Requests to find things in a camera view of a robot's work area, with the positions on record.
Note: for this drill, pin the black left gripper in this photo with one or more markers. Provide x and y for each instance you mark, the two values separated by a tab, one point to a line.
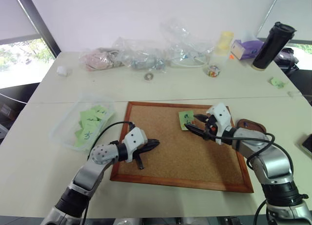
140	161

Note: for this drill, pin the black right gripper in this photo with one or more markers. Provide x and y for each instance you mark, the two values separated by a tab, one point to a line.
211	126

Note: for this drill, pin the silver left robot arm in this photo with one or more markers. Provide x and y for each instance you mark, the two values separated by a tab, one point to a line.
100	154

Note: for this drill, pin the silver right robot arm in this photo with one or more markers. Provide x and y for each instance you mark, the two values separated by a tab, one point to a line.
270	161

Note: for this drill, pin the green sticky note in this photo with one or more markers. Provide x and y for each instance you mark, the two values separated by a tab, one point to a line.
84	136
89	118
184	118
100	111

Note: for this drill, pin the clear jar of colourful pushpins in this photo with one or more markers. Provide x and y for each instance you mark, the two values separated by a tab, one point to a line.
214	70

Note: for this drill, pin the brown oval tray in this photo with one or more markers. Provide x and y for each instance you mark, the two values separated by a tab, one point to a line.
253	126

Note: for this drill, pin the purple tissue box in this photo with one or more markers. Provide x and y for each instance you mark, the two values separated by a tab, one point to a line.
246	49

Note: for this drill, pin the crumpled green note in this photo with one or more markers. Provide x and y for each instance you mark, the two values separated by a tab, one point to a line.
277	82

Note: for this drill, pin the clear plastic box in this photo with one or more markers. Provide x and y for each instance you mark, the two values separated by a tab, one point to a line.
62	128

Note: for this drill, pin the wood-framed cork board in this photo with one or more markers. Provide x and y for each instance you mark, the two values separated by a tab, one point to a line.
170	149

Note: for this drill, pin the grey rounded shape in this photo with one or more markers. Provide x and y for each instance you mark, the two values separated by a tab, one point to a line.
128	221

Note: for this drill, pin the yellow-capped translucent container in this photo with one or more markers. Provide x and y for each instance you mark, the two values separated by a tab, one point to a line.
223	46

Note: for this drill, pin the large crumpled clear bag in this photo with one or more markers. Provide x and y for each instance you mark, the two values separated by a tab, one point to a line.
185	40

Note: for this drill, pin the plastic bag with grey contents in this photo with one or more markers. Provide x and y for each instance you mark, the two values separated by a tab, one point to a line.
141	57

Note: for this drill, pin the small clear plastic piece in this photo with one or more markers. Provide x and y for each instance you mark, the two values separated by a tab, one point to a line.
294	93

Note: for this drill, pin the plastic bag with pink contents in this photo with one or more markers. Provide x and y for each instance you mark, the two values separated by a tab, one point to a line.
97	59

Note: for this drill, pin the dark rounded shape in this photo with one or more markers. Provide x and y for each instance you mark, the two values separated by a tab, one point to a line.
232	221

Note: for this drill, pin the black travel tumbler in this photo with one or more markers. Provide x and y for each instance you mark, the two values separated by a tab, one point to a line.
270	49

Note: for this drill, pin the black smartphone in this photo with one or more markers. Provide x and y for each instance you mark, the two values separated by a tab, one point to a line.
307	144

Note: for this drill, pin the black bag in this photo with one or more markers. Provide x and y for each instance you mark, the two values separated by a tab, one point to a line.
288	58

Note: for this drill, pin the small white cube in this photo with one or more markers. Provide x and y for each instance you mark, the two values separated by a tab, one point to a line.
62	70

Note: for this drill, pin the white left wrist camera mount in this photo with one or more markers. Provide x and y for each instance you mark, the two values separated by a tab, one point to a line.
135	137

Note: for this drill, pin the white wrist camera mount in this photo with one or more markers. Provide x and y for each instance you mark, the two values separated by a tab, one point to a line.
135	137
223	113

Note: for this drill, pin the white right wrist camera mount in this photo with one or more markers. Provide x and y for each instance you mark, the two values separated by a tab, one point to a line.
223	113

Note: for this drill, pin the black window frame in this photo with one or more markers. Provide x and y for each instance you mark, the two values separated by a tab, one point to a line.
36	20

